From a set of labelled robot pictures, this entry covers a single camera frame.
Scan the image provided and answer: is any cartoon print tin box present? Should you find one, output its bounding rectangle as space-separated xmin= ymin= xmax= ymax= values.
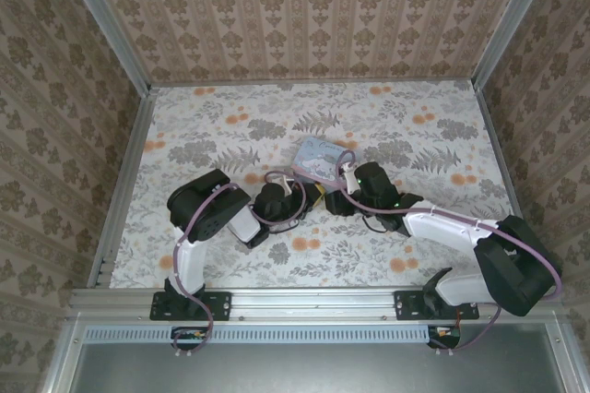
xmin=291 ymin=136 xmax=360 ymax=194

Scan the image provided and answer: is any floral patterned tablecloth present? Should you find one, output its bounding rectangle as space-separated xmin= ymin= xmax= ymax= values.
xmin=99 ymin=81 xmax=540 ymax=291

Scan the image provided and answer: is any small circuit board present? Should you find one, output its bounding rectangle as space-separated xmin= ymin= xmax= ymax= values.
xmin=171 ymin=325 xmax=209 ymax=351
xmin=427 ymin=324 xmax=463 ymax=350

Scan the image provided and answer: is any grey metal sheet panel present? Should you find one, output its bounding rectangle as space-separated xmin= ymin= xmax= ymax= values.
xmin=43 ymin=322 xmax=590 ymax=393

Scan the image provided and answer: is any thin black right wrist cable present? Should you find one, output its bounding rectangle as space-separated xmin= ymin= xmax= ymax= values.
xmin=360 ymin=213 xmax=394 ymax=234

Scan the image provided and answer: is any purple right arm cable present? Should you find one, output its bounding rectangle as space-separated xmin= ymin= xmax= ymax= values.
xmin=338 ymin=151 xmax=564 ymax=353

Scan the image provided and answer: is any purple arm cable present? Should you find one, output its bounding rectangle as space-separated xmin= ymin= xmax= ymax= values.
xmin=338 ymin=151 xmax=564 ymax=353
xmin=171 ymin=171 xmax=309 ymax=360

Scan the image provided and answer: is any aluminium mounting rail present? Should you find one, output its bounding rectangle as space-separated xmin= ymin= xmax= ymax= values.
xmin=71 ymin=285 xmax=564 ymax=326

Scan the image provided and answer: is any aluminium table end rail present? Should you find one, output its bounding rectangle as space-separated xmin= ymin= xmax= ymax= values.
xmin=149 ymin=78 xmax=477 ymax=89

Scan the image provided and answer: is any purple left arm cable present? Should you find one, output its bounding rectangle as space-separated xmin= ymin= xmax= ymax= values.
xmin=171 ymin=171 xmax=309 ymax=360

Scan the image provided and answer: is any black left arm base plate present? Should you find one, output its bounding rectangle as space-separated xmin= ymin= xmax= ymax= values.
xmin=149 ymin=290 xmax=232 ymax=321

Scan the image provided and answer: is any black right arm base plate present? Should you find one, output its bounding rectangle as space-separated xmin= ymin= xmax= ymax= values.
xmin=394 ymin=290 xmax=480 ymax=322

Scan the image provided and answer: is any aluminium table side rail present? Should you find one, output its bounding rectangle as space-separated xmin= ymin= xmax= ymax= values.
xmin=473 ymin=82 xmax=546 ymax=284
xmin=87 ymin=86 xmax=159 ymax=292

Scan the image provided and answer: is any grey slotted cable duct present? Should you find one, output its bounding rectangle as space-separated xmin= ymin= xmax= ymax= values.
xmin=85 ymin=324 xmax=435 ymax=345

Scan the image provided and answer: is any silver aluminium frame post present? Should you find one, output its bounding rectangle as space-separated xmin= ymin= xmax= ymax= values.
xmin=53 ymin=0 xmax=153 ymax=92
xmin=472 ymin=0 xmax=561 ymax=89

